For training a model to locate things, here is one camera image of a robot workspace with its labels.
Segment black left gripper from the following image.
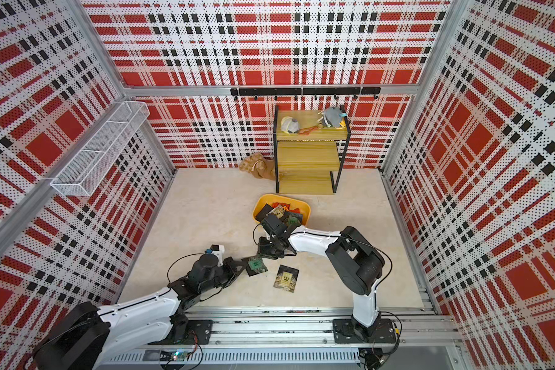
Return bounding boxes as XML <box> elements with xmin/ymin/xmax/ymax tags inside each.
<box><xmin>200</xmin><ymin>256</ymin><xmax>248</xmax><ymax>293</ymax></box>

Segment green label tea bag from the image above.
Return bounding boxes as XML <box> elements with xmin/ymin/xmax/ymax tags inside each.
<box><xmin>244</xmin><ymin>256</ymin><xmax>268</xmax><ymax>277</ymax></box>

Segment yellow label tea bag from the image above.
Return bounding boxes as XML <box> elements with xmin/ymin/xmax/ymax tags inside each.
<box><xmin>274</xmin><ymin>265</ymin><xmax>299</xmax><ymax>293</ymax></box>

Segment dark tea bag barcode side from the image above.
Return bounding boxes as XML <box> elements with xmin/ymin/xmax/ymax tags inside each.
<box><xmin>254</xmin><ymin>203</ymin><xmax>273</xmax><ymax>222</ymax></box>

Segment red tea bag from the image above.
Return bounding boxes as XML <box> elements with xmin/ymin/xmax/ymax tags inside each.
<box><xmin>272</xmin><ymin>199</ymin><xmax>299</xmax><ymax>208</ymax></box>

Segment green yellow tea bag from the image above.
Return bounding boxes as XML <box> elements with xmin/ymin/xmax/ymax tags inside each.
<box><xmin>286</xmin><ymin>212</ymin><xmax>304</xmax><ymax>226</ymax></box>

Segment dark oolong tea bag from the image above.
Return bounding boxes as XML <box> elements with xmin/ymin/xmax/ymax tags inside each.
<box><xmin>270</xmin><ymin>204</ymin><xmax>288</xmax><ymax>219</ymax></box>

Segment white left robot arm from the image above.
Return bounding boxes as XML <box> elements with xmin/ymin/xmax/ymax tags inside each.
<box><xmin>32</xmin><ymin>245</ymin><xmax>247</xmax><ymax>369</ymax></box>

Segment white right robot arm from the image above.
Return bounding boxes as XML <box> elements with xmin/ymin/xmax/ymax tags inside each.
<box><xmin>256</xmin><ymin>214</ymin><xmax>385</xmax><ymax>335</ymax></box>

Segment yellow plastic storage box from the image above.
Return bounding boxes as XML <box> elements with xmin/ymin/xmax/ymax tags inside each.
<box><xmin>252</xmin><ymin>194</ymin><xmax>311</xmax><ymax>225</ymax></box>

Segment green circuit board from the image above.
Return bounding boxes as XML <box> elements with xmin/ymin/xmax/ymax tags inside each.
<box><xmin>160</xmin><ymin>351</ymin><xmax>191</xmax><ymax>363</ymax></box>

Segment orange scissors on shelf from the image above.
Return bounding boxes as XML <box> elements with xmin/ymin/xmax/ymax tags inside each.
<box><xmin>297</xmin><ymin>125</ymin><xmax>322</xmax><ymax>136</ymax></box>

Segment white toy on shelf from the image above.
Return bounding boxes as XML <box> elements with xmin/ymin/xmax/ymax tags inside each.
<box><xmin>280</xmin><ymin>116</ymin><xmax>301</xmax><ymax>135</ymax></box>

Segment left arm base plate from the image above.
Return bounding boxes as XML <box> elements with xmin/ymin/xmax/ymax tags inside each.
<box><xmin>158</xmin><ymin>318</ymin><xmax>214</xmax><ymax>345</ymax></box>

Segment wooden black-frame shelf rack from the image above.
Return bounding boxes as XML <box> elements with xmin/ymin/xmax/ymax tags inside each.
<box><xmin>273</xmin><ymin>108</ymin><xmax>352</xmax><ymax>195</ymax></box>

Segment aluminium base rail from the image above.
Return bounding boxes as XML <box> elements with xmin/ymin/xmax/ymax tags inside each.
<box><xmin>97</xmin><ymin>309</ymin><xmax>471</xmax><ymax>369</ymax></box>

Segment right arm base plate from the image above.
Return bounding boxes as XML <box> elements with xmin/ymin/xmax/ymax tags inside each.
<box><xmin>332</xmin><ymin>319</ymin><xmax>397</xmax><ymax>345</ymax></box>

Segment white wire mesh basket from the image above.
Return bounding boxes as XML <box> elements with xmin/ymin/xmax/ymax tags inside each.
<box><xmin>50</xmin><ymin>101</ymin><xmax>149</xmax><ymax>197</ymax></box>

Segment black wall hook rail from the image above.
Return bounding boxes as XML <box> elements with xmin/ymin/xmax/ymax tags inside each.
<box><xmin>230</xmin><ymin>86</ymin><xmax>382</xmax><ymax>98</ymax></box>

